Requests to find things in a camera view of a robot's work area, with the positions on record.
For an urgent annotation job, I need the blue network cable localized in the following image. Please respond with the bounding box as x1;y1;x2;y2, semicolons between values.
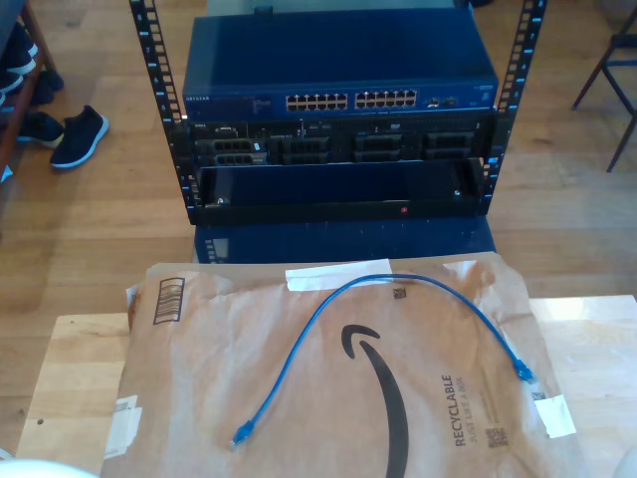
229;272;536;452

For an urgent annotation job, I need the black rack server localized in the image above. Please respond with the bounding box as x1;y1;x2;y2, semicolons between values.
187;118;499;165

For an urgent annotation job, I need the brown packing paper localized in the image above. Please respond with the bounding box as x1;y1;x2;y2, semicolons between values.
99;251;593;478

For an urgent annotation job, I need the grey flat panel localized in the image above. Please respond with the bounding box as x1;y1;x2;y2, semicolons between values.
206;0;472;19

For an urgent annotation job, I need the dark sneaker white sole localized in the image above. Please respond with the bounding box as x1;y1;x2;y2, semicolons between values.
49;104;110;170
0;69;25;96
0;22;40;76
17;110;66;149

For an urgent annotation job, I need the black shoe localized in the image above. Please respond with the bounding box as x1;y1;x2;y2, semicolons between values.
29;69;66;107

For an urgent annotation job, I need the dark metal chair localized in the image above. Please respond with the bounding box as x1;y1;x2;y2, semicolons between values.
570;4;637;174

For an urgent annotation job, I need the black server rack frame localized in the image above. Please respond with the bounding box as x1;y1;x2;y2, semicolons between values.
127;0;548;228

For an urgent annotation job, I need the blue network switch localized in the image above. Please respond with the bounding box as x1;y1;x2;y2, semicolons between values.
181;9;501;120

